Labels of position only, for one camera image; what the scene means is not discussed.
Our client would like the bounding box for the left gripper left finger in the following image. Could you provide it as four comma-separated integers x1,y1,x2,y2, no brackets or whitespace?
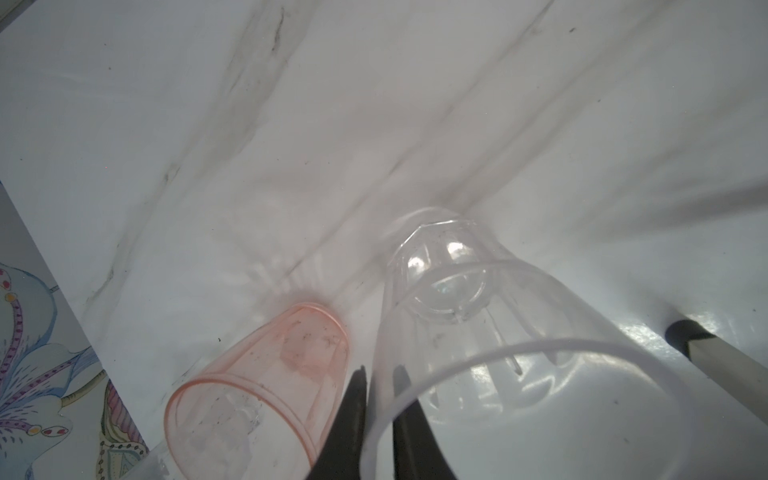
306,366,368,480

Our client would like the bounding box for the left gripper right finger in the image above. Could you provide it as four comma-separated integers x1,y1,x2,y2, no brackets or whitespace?
392,399,456,480

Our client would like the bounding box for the pink tinted glass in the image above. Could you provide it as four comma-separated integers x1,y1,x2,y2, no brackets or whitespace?
164,303,350,479

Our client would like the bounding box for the clear glass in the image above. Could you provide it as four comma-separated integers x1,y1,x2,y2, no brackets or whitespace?
360,207,697,479

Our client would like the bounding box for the chrome two-tier dish rack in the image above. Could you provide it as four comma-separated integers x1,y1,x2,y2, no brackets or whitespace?
664,319,767,424

